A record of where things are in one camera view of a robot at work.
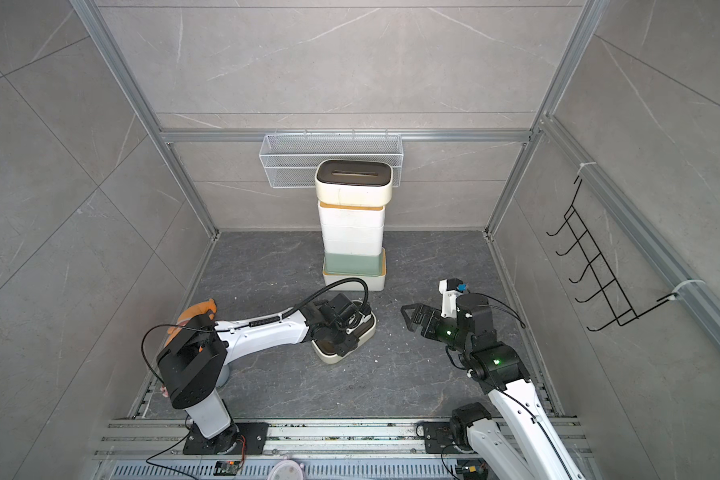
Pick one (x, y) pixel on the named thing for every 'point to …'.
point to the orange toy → (209, 306)
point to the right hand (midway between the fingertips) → (418, 313)
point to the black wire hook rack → (610, 290)
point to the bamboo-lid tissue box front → (352, 214)
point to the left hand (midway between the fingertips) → (356, 336)
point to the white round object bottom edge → (286, 470)
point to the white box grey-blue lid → (361, 240)
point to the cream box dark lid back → (365, 334)
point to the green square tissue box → (350, 264)
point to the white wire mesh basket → (289, 160)
